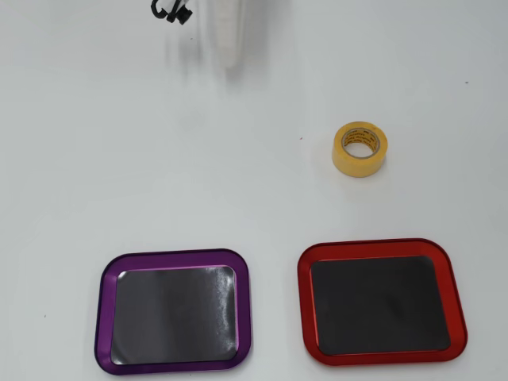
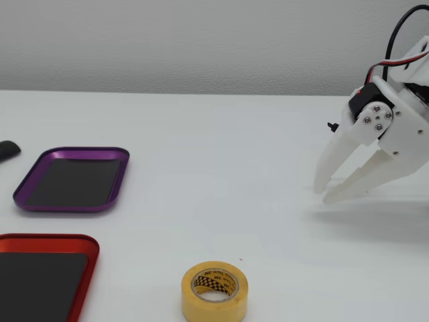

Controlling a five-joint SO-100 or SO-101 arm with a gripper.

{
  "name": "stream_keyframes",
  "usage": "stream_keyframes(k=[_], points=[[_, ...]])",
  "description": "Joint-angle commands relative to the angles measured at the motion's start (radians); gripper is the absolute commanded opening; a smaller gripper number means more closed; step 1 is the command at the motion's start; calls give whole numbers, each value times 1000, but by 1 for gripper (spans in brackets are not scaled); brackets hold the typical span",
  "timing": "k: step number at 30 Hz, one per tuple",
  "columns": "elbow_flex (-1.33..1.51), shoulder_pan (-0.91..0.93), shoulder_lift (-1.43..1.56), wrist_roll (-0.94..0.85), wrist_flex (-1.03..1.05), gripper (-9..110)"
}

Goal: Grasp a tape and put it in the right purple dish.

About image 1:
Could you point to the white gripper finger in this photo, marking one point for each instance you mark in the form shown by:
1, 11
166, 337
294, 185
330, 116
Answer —
232, 35

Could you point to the yellow masking tape roll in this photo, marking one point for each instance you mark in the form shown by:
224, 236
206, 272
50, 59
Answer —
343, 162

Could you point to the red metal dish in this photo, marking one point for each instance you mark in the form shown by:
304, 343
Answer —
305, 309

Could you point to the purple metal dish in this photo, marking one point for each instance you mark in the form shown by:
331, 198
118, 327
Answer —
107, 317

